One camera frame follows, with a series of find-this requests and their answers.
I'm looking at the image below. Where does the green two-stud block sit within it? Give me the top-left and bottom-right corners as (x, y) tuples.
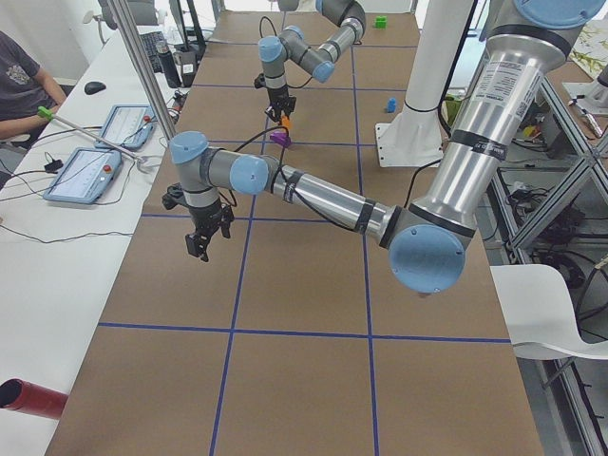
(373, 15), (388, 29)

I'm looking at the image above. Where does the aluminium frame post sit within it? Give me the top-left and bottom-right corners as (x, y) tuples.
(108, 0), (176, 143)

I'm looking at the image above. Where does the black computer mouse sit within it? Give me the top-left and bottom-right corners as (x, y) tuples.
(84, 81), (106, 95)

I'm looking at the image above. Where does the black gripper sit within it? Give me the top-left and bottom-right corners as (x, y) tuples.
(254, 73), (296, 123)
(161, 183), (235, 262)

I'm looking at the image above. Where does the seated person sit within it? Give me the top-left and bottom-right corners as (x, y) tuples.
(1, 32), (67, 149)

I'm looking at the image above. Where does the black keyboard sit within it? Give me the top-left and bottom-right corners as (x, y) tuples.
(140, 31), (164, 73)

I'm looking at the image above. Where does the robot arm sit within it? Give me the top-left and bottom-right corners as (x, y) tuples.
(162, 1), (602, 294)
(255, 1), (366, 124)

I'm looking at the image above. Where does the near teach pendant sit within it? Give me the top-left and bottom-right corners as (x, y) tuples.
(43, 147), (123, 204)

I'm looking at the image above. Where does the far teach pendant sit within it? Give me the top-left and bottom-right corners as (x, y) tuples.
(99, 104), (156, 151)

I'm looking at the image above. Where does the black water bottle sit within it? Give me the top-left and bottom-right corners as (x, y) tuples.
(156, 40), (181, 88)

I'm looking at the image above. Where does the white camera mast base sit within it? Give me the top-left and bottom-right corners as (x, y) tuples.
(375, 0), (476, 167)

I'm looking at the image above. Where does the teach pendant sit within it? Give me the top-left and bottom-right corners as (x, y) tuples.
(43, 147), (123, 204)
(99, 104), (156, 151)

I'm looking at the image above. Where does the red cylinder bottle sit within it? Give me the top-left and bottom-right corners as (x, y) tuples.
(1, 378), (68, 420)

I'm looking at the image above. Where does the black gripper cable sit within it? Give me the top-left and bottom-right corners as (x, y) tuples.
(222, 125), (333, 224)

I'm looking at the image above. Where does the metal rod green tip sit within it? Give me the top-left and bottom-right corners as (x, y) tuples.
(37, 106), (159, 173)

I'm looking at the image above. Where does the purple trapezoid block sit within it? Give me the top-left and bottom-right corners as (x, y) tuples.
(270, 130), (292, 148)

